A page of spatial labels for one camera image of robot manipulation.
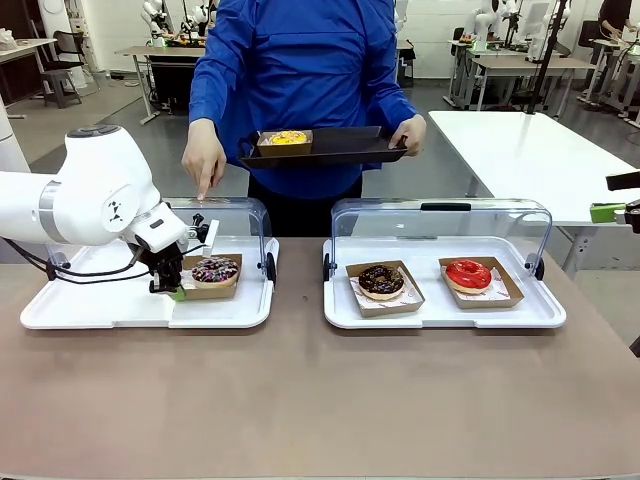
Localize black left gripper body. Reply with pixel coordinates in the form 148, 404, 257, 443
130, 238, 190, 295

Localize yellow frosted donut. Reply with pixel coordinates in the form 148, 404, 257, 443
255, 129, 315, 158

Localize yellow sprinkled donut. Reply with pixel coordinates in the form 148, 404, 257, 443
262, 130, 308, 147

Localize black serving tray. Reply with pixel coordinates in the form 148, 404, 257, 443
236, 125, 409, 170

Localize person right forearm blue sleeve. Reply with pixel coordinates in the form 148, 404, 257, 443
188, 44, 239, 127

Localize person left forearm blue sleeve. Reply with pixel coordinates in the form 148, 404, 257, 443
374, 59, 420, 127

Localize chocolate donut with white drizzle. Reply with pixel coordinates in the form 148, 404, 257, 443
190, 256, 241, 290

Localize red glazed donut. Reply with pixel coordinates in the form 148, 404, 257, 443
444, 257, 494, 295
438, 256, 526, 311

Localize person black trousers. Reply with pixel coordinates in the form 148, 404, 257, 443
246, 171, 364, 238

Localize background person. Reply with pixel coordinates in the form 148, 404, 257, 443
597, 0, 640, 39

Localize dark chocolate donut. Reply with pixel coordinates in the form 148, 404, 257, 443
345, 259, 427, 320

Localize person torso blue shirt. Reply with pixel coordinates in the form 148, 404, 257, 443
188, 0, 419, 200

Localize person right hand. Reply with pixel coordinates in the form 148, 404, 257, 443
180, 118, 229, 203

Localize person left hand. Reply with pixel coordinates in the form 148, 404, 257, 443
389, 113, 428, 159

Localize white display case base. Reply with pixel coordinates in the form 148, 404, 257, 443
19, 234, 281, 331
322, 234, 568, 331

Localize clear display case lid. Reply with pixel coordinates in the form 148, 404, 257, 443
46, 196, 278, 289
329, 198, 554, 282

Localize white side table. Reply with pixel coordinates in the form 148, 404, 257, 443
427, 109, 640, 281

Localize grey background work table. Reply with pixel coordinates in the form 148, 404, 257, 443
446, 38, 597, 119

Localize grey-framed background work table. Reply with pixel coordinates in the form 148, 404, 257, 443
114, 45, 207, 127

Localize black office chair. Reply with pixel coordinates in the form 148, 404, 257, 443
38, 30, 100, 110

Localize wooden background desk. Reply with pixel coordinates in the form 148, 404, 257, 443
0, 37, 59, 120

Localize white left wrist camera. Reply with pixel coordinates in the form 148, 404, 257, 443
186, 213, 220, 258

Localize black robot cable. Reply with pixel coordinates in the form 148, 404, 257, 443
0, 236, 157, 287

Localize black camera stand pole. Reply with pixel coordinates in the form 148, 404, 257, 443
523, 0, 574, 117

